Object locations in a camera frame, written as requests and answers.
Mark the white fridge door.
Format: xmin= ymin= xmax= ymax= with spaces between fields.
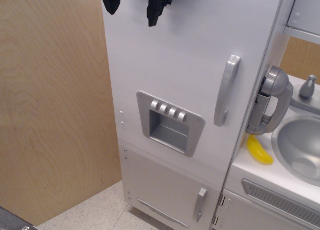
xmin=119 ymin=140 xmax=220 ymax=229
xmin=103 ymin=0 xmax=282 ymax=187

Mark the silver door handle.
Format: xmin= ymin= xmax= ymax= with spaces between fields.
xmin=194 ymin=188 xmax=207 ymax=222
xmin=214 ymin=54 xmax=241 ymax=127

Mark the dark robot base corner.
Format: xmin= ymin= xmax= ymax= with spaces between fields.
xmin=0 ymin=207 xmax=38 ymax=230

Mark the silver ice dispenser panel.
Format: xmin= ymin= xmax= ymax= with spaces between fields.
xmin=136 ymin=91 xmax=206 ymax=157

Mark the silver toy phone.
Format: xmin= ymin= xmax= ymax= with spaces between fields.
xmin=246 ymin=66 xmax=294 ymax=136

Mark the silver toy faucet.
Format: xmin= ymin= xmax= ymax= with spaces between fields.
xmin=299 ymin=74 xmax=317 ymax=98

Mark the yellow toy banana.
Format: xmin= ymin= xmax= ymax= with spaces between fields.
xmin=247 ymin=135 xmax=274 ymax=165

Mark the silver sink basin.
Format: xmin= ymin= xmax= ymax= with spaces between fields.
xmin=271 ymin=116 xmax=320 ymax=186

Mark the white toy kitchen cabinet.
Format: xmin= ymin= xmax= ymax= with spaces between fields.
xmin=212 ymin=0 xmax=320 ymax=229

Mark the silver vent grille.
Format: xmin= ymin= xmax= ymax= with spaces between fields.
xmin=241 ymin=179 xmax=320 ymax=228

